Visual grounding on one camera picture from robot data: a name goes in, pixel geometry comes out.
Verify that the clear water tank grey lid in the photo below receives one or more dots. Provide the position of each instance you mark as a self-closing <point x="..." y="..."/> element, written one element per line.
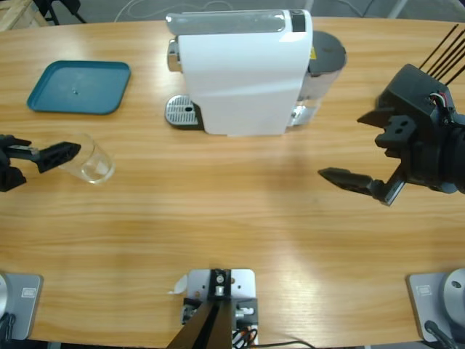
<point x="327" y="51"/>

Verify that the teal plastic serving tray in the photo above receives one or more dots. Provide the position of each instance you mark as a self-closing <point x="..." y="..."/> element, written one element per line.
<point x="78" y="87"/>

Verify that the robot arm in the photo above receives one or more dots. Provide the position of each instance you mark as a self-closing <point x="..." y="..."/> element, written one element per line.
<point x="1" y="294"/>
<point x="456" y="152"/>

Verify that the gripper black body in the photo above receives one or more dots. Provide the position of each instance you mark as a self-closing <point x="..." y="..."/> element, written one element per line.
<point x="417" y="91"/>
<point x="11" y="171"/>

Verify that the clear drinking glass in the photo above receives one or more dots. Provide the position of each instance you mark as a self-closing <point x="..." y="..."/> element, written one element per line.
<point x="94" y="165"/>

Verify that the white capsule coffee machine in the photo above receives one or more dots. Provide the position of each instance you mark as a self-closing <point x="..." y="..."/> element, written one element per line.
<point x="247" y="80"/>

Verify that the white paper tag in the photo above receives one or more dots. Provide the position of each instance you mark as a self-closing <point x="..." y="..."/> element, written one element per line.
<point x="179" y="285"/>

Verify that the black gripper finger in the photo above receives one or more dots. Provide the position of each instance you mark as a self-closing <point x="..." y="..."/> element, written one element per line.
<point x="58" y="156"/>
<point x="12" y="140"/>
<point x="352" y="180"/>
<point x="399" y="136"/>

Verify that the metal drip tray grate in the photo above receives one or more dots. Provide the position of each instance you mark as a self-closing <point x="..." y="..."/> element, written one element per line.
<point x="179" y="109"/>

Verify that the grey coffee machine lever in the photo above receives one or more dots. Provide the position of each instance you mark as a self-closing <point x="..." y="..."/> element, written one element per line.
<point x="225" y="22"/>

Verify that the black capsule holder with rods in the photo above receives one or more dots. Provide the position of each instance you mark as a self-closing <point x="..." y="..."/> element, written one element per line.
<point x="445" y="51"/>

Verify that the grey base plate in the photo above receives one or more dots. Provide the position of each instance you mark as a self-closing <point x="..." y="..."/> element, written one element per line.
<point x="421" y="301"/>
<point x="25" y="301"/>

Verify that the white mount with dark post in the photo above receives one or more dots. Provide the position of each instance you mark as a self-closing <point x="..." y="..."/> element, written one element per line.
<point x="243" y="280"/>

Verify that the black stand legs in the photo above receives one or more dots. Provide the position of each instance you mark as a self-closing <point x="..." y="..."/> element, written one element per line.
<point x="61" y="7"/>

